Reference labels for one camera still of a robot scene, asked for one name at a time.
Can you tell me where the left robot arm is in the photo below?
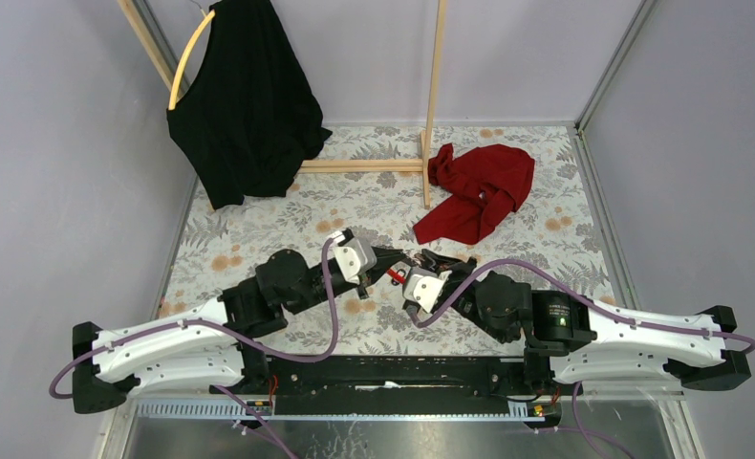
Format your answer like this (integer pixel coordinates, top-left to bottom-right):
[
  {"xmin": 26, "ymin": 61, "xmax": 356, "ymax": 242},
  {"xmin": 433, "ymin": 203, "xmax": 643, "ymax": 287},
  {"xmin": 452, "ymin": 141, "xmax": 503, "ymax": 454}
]
[{"xmin": 71, "ymin": 239, "xmax": 407, "ymax": 414}]

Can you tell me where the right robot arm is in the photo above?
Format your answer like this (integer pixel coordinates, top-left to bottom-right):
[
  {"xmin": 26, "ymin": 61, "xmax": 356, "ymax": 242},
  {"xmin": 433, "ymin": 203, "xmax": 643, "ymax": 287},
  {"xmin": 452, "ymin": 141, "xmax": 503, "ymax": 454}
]
[{"xmin": 402, "ymin": 251, "xmax": 751, "ymax": 394}]

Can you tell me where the floral table cover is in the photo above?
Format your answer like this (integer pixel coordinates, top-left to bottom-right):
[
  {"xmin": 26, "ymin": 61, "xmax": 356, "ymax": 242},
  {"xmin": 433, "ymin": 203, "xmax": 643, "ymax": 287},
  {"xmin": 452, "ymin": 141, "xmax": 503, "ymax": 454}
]
[{"xmin": 159, "ymin": 126, "xmax": 615, "ymax": 356}]

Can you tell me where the red cloth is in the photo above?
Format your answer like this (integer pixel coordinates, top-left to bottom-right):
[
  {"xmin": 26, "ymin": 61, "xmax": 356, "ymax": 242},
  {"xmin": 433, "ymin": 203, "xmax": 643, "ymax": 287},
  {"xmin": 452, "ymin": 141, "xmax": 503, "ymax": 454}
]
[{"xmin": 413, "ymin": 143, "xmax": 535, "ymax": 245}]

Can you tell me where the black garment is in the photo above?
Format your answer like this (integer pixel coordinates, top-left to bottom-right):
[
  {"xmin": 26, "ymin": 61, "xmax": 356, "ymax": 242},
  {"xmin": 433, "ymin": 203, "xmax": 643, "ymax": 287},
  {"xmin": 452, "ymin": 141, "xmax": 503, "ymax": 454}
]
[{"xmin": 167, "ymin": 1, "xmax": 332, "ymax": 209}]

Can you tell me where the wooden hanger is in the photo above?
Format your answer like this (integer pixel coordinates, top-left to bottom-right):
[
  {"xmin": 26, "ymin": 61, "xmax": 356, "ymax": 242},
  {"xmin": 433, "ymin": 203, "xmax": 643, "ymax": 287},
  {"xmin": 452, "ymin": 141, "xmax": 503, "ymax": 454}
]
[{"xmin": 167, "ymin": 10, "xmax": 216, "ymax": 111}]

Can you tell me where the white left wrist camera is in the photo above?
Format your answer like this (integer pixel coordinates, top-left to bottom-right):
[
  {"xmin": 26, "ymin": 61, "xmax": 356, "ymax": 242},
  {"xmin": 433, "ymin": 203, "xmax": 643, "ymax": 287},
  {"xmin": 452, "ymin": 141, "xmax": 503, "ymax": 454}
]
[{"xmin": 330, "ymin": 229, "xmax": 378, "ymax": 284}]

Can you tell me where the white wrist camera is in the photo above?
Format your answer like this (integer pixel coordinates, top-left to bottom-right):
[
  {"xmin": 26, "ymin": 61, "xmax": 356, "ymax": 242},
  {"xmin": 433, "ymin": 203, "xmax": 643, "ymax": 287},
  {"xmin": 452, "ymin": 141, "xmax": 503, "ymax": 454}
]
[
  {"xmin": 330, "ymin": 229, "xmax": 378, "ymax": 284},
  {"xmin": 402, "ymin": 267, "xmax": 451, "ymax": 314}
]

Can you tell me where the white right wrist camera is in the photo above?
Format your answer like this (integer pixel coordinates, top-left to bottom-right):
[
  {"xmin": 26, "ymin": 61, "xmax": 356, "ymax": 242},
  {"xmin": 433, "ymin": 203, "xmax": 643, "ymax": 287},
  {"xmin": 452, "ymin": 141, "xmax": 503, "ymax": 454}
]
[{"xmin": 402, "ymin": 267, "xmax": 451, "ymax": 314}]

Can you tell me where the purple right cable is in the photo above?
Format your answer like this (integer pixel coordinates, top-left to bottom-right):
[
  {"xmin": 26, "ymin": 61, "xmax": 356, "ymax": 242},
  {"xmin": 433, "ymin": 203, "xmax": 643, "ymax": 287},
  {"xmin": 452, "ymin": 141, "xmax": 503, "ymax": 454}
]
[{"xmin": 409, "ymin": 257, "xmax": 755, "ymax": 356}]

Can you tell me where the purple cable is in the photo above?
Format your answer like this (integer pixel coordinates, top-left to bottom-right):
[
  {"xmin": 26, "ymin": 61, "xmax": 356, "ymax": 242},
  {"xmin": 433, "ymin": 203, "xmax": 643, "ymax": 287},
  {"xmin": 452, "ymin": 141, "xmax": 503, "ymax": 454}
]
[
  {"xmin": 49, "ymin": 237, "xmax": 342, "ymax": 401},
  {"xmin": 409, "ymin": 257, "xmax": 755, "ymax": 356}
]

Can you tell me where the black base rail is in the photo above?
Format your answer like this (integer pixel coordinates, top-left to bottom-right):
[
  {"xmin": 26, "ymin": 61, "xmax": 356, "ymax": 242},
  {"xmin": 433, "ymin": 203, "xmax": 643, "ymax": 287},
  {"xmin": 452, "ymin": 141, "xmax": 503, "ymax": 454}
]
[{"xmin": 224, "ymin": 356, "xmax": 572, "ymax": 417}]

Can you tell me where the wooden rack frame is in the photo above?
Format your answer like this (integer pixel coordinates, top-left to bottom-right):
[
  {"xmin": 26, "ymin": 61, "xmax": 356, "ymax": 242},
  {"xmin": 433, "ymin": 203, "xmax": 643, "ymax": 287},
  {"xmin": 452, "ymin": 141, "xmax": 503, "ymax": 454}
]
[{"xmin": 118, "ymin": 0, "xmax": 447, "ymax": 209}]

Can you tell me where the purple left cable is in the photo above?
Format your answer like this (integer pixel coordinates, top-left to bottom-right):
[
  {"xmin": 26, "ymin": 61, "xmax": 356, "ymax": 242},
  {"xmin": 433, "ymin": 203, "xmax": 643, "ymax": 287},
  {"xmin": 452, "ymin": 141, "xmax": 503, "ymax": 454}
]
[{"xmin": 49, "ymin": 237, "xmax": 342, "ymax": 401}]

